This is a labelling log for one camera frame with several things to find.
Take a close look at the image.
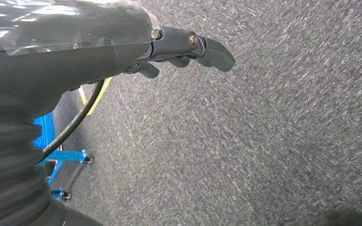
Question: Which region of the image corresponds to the yellow floor tape square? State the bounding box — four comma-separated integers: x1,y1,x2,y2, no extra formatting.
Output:
78,76,114,117

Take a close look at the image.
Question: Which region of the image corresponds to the black robot foot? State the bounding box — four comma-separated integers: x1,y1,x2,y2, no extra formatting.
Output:
280,210,362,226

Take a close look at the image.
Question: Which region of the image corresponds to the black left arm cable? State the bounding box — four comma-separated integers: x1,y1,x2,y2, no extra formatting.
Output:
39,79,106,163

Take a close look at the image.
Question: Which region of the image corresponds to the blue metal cart frame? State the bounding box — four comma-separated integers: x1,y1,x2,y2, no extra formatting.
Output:
33,112,94,202

